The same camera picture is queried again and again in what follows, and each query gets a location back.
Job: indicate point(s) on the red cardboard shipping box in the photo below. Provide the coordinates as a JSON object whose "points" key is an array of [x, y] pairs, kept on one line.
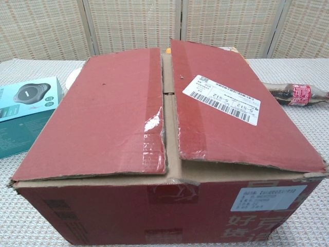
{"points": [[108, 108]]}

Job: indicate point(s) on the teal speaker product box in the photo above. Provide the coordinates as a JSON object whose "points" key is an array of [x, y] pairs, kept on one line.
{"points": [[23, 113]]}

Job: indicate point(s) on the yellow cartoon tissue pack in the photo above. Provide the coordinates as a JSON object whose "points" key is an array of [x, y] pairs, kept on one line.
{"points": [[168, 51]]}

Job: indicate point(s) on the white paper plate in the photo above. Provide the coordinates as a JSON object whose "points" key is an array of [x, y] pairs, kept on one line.
{"points": [[73, 79]]}

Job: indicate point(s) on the woven folding screen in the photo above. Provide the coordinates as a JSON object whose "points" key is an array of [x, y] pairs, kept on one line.
{"points": [[128, 25]]}

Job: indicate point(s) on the beige woven tablecloth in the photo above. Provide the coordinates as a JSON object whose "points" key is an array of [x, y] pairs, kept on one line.
{"points": [[295, 128]]}

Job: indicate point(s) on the cola bottle with red label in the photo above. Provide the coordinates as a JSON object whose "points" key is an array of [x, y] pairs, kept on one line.
{"points": [[300, 94]]}

